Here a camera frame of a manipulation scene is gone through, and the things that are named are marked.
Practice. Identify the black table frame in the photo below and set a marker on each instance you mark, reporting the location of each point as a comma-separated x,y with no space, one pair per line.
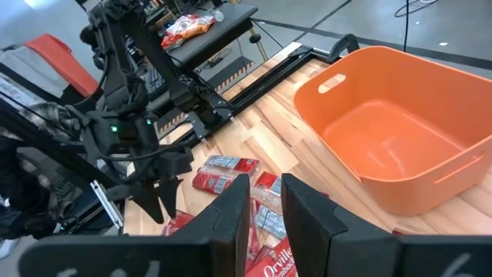
276,77

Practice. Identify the grey fabric cover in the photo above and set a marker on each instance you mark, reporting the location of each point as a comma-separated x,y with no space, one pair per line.
27,73

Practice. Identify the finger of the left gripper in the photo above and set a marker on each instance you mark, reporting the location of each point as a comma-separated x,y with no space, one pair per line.
171,192
151,200

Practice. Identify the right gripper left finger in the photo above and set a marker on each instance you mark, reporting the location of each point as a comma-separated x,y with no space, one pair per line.
227,231

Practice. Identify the black desk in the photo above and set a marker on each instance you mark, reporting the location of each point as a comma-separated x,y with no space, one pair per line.
223,34

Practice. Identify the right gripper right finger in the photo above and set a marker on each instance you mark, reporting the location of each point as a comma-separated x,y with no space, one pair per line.
307,231

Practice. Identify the white metal strip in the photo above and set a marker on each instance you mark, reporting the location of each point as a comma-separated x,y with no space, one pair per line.
107,204

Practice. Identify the orange snack bag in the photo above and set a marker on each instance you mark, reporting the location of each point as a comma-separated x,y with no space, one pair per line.
188,29

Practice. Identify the small white cap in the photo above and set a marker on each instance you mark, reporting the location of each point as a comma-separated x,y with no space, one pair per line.
218,15

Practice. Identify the black table clamp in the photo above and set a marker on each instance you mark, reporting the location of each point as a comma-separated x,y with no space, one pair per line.
346,42

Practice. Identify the black round knob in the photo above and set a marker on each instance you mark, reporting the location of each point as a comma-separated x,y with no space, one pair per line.
254,38

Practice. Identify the orange plastic basket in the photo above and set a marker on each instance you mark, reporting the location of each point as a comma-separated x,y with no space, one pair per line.
384,146

